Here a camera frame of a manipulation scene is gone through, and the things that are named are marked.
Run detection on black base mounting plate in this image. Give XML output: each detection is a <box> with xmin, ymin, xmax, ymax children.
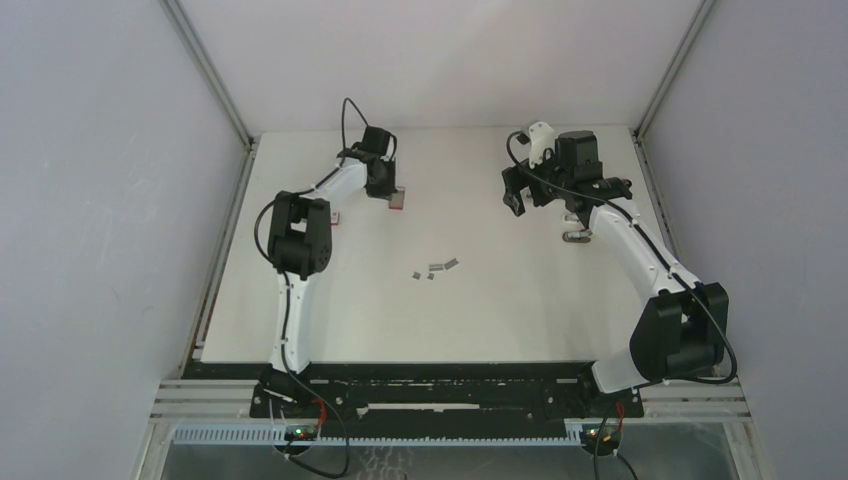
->
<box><xmin>183</xmin><ymin>362</ymin><xmax>642</xmax><ymax>439</ymax></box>

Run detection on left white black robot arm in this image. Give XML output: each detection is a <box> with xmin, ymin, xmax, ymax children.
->
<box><xmin>254</xmin><ymin>126</ymin><xmax>399</xmax><ymax>417</ymax></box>

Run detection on red staple box tray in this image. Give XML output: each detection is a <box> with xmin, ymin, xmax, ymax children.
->
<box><xmin>387</xmin><ymin>187</ymin><xmax>406</xmax><ymax>211</ymax></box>

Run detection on controller board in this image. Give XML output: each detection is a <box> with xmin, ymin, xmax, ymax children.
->
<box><xmin>284</xmin><ymin>426</ymin><xmax>320</xmax><ymax>443</ymax></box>
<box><xmin>581</xmin><ymin>427</ymin><xmax>618</xmax><ymax>445</ymax></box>

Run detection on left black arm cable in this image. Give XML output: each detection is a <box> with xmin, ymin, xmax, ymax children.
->
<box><xmin>253</xmin><ymin>97</ymin><xmax>399</xmax><ymax>399</ymax></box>

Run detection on left controller board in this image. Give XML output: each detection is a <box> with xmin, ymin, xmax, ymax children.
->
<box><xmin>284</xmin><ymin>426</ymin><xmax>320</xmax><ymax>443</ymax></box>

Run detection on white slotted cable duct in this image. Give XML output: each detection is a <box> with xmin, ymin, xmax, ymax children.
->
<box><xmin>171</xmin><ymin>424</ymin><xmax>582</xmax><ymax>447</ymax></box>

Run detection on right controller board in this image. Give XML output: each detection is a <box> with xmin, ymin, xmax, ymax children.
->
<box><xmin>581</xmin><ymin>427</ymin><xmax>618</xmax><ymax>445</ymax></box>

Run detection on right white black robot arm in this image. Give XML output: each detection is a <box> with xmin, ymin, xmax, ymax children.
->
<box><xmin>502</xmin><ymin>122</ymin><xmax>738</xmax><ymax>416</ymax></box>

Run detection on aluminium frame rails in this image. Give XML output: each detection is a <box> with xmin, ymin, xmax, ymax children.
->
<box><xmin>149</xmin><ymin>380</ymin><xmax>752</xmax><ymax>423</ymax></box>

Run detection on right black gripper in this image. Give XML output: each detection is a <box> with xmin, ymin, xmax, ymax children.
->
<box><xmin>501</xmin><ymin>140</ymin><xmax>571</xmax><ymax>217</ymax></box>

